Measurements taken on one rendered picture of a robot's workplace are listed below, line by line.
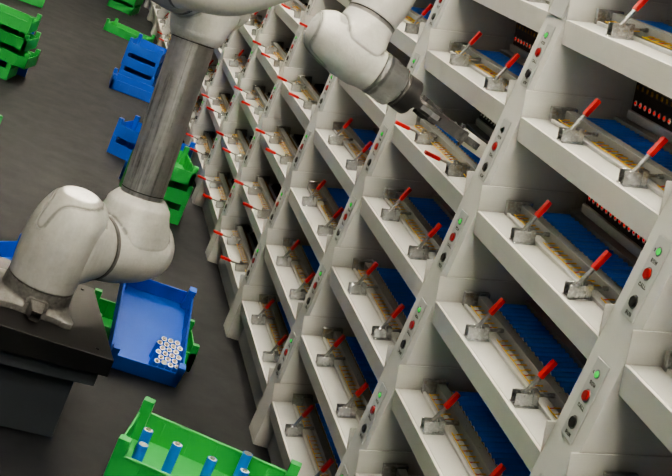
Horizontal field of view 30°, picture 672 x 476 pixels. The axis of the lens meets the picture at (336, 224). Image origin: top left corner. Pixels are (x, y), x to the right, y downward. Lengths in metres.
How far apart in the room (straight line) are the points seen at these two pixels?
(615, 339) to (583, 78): 0.71
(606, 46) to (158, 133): 1.14
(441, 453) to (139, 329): 1.42
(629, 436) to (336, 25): 0.98
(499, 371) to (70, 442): 1.15
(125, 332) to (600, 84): 1.60
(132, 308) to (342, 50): 1.37
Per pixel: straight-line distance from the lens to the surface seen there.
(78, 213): 2.74
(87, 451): 2.90
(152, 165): 2.88
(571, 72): 2.36
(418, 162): 2.78
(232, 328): 3.87
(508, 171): 2.36
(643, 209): 1.84
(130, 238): 2.86
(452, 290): 2.40
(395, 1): 2.40
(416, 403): 2.41
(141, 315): 3.50
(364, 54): 2.37
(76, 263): 2.77
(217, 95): 5.81
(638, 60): 2.03
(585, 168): 2.04
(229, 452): 2.26
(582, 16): 2.34
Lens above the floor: 1.28
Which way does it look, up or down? 13 degrees down
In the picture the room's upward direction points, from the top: 24 degrees clockwise
